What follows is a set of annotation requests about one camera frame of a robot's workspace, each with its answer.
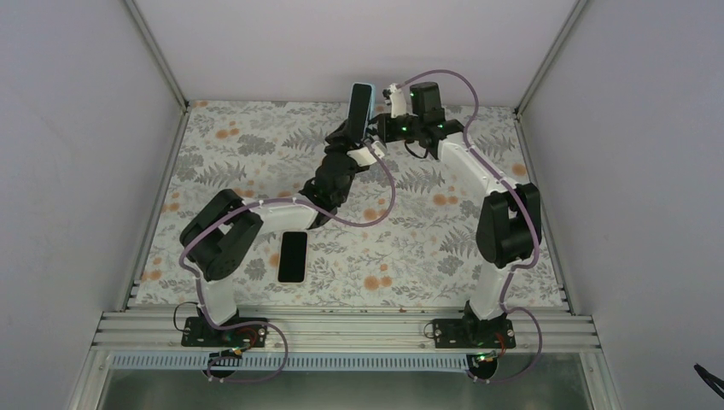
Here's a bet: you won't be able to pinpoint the purple cable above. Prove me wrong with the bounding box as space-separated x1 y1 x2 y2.
395 68 546 384
178 141 397 384

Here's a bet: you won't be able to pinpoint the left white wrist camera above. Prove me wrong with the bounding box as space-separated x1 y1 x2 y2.
347 142 387 167

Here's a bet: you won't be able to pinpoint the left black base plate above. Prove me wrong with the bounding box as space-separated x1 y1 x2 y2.
181 317 268 349

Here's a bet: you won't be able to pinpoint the white slotted cable duct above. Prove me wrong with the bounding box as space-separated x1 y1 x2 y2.
108 352 470 372

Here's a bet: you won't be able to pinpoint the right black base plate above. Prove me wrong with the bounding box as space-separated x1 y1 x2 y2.
423 316 517 349

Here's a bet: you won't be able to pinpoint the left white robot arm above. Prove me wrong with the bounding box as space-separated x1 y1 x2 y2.
180 120 365 346

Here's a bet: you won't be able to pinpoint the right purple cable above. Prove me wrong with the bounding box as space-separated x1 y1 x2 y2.
395 68 546 384

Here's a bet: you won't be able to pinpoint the aluminium mounting rail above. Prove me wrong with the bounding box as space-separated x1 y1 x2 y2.
91 305 601 354

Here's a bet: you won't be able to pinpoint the black object at corner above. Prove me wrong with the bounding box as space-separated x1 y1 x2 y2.
693 363 724 399

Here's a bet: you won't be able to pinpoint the floral patterned table mat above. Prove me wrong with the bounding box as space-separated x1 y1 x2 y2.
135 100 567 310

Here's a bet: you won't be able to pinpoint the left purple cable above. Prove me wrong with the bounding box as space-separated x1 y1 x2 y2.
178 141 397 384

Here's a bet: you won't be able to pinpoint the black phone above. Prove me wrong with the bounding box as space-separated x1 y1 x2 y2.
277 231 308 284
344 83 375 145

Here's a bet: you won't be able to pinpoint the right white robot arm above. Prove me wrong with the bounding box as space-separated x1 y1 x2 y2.
372 82 541 348

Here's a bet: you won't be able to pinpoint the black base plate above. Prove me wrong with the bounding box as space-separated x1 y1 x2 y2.
423 316 517 349
181 317 268 349

